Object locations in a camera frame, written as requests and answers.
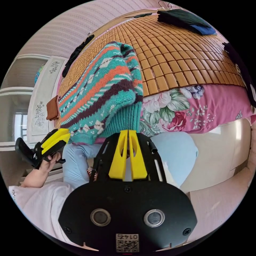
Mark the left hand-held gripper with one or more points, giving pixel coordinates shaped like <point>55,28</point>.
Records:
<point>37,154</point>

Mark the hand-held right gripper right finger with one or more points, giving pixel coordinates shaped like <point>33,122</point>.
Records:
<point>139,168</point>

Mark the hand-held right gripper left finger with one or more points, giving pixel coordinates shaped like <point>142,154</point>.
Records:
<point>118,166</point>

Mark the teal patterned knit sweater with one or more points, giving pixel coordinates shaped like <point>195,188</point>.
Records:
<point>104,84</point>

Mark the person's left forearm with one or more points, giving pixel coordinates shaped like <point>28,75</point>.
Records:
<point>34,179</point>

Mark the person's left hand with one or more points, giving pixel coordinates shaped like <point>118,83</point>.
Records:
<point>47,165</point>

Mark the brown folded garment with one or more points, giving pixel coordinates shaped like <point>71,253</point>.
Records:
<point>52,109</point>

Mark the white cupboard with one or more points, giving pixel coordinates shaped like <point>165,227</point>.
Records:
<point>19,92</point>

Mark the person's body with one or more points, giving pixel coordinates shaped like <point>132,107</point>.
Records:
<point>40,208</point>

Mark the long black garment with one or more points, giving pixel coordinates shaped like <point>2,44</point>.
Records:
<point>75,55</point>

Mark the bed with woven mat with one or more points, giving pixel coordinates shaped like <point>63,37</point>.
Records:
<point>180,60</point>

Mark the black jacket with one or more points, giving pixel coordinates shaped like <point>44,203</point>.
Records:
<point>243,68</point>

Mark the small black garment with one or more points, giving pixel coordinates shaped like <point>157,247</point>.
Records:
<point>143,15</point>

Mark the pile of clothes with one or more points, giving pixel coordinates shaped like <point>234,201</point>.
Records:
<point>182,18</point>

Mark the clothes hanger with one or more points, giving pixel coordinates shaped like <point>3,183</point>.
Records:
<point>167,6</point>

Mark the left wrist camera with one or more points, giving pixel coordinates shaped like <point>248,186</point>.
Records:
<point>23,151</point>

